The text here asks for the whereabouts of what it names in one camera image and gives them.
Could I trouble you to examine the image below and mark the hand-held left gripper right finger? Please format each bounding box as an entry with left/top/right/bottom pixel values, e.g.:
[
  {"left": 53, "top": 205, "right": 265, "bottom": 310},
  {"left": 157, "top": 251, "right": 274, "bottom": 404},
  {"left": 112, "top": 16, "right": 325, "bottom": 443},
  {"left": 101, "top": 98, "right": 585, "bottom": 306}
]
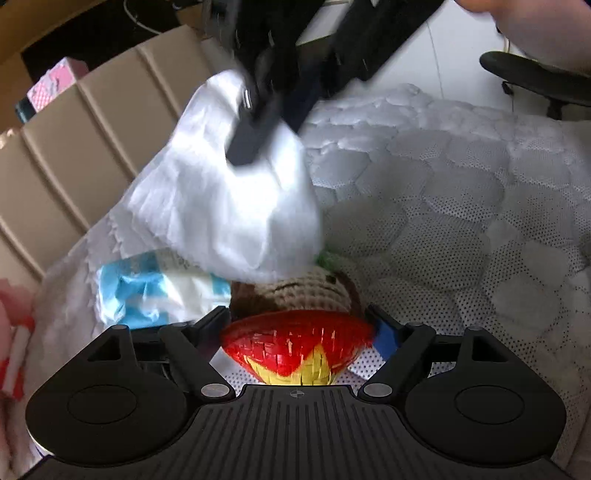
[{"left": 358, "top": 304, "right": 507, "bottom": 402}]

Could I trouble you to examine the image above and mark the white cloth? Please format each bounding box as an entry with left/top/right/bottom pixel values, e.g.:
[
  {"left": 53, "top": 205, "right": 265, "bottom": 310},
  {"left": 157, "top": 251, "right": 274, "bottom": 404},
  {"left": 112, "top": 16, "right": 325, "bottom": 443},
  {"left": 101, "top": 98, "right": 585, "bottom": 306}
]
[{"left": 127, "top": 69, "right": 325, "bottom": 283}]

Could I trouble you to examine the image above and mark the white cable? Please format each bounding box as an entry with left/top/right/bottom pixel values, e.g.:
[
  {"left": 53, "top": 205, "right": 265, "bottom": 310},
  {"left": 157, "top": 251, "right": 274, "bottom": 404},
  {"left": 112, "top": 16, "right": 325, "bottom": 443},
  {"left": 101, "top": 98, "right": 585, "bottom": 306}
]
[{"left": 124, "top": 0, "right": 160, "bottom": 37}]

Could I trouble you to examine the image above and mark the beige padded headboard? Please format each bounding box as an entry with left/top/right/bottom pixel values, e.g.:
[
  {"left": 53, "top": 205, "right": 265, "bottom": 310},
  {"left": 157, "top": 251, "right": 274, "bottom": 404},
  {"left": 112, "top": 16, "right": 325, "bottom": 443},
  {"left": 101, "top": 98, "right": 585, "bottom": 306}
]
[{"left": 0, "top": 23, "right": 237, "bottom": 283}]

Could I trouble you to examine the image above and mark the pink white box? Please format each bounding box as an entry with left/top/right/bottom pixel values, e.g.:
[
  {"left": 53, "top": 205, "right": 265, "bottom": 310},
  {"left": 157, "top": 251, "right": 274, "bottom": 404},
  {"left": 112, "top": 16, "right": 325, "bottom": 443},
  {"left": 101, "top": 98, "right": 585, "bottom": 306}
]
[{"left": 25, "top": 56, "right": 89, "bottom": 112}]

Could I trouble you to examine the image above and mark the grey quilted mattress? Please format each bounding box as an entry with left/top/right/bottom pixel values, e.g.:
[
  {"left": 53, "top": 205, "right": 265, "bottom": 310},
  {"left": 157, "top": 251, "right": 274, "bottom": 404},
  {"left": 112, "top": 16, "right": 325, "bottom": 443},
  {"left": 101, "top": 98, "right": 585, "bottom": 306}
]
[{"left": 28, "top": 83, "right": 591, "bottom": 480}]

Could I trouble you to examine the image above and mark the red yellow plush ball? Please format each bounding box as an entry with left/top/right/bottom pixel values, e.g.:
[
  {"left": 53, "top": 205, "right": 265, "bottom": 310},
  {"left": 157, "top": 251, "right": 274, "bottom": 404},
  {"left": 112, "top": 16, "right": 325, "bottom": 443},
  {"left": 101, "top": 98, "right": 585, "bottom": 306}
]
[{"left": 219, "top": 311, "right": 376, "bottom": 387}]

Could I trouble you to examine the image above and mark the person's right forearm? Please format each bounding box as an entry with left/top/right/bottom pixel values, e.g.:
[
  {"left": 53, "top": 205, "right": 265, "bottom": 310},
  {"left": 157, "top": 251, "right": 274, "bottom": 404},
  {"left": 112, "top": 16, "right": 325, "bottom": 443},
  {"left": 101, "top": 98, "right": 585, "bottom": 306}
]
[{"left": 455, "top": 0, "right": 591, "bottom": 77}]

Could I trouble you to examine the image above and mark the blue white plastic packet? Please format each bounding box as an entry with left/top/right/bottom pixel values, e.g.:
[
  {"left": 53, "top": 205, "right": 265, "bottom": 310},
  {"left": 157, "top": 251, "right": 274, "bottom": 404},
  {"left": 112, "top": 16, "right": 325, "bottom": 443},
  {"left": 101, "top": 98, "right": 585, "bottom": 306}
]
[{"left": 95, "top": 248, "right": 232, "bottom": 331}]

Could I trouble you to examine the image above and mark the green pompom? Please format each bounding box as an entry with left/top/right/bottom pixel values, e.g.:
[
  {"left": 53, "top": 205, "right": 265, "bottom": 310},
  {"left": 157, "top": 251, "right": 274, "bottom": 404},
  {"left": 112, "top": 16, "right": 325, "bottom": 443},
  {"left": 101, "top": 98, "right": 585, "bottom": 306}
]
[{"left": 316, "top": 249, "right": 343, "bottom": 271}]

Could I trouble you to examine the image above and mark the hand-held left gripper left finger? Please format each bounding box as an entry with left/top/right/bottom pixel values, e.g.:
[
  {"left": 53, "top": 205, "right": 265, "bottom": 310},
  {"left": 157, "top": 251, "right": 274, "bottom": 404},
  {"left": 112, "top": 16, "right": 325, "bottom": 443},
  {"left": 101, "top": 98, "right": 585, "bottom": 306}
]
[{"left": 88, "top": 306, "right": 234, "bottom": 403}]

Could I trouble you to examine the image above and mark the black office chair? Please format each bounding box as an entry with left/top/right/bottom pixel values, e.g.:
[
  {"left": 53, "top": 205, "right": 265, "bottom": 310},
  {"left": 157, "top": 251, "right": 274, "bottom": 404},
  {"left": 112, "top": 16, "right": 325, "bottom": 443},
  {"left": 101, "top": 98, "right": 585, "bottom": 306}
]
[{"left": 479, "top": 51, "right": 591, "bottom": 121}]

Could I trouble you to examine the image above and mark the brown crochet monkey doll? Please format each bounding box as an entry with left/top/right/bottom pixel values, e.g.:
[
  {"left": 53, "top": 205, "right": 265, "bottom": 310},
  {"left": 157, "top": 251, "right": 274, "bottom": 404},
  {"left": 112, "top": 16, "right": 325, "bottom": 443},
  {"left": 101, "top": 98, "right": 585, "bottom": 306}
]
[{"left": 228, "top": 265, "right": 366, "bottom": 325}]

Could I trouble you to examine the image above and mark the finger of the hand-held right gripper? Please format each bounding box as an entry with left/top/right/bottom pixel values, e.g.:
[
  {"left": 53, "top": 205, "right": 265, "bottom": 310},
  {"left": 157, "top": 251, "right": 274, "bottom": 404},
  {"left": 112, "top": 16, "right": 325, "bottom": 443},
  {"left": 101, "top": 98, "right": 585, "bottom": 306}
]
[
  {"left": 281, "top": 50, "right": 343, "bottom": 136},
  {"left": 225, "top": 46, "right": 297, "bottom": 167}
]

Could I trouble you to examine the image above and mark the pink plush toy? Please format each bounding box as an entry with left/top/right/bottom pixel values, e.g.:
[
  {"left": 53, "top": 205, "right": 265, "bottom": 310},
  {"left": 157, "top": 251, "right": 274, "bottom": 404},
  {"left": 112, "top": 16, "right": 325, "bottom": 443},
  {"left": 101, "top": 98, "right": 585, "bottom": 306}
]
[{"left": 0, "top": 277, "right": 38, "bottom": 403}]

